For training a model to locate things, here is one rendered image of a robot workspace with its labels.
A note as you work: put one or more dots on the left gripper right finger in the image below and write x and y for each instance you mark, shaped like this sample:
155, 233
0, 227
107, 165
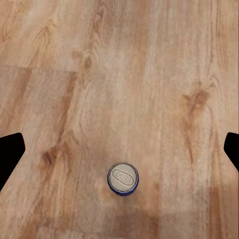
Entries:
231, 148

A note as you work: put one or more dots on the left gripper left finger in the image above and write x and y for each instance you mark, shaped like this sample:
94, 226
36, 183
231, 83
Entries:
12, 148

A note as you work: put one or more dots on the can of soda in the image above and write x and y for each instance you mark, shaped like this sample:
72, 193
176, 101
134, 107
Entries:
123, 179

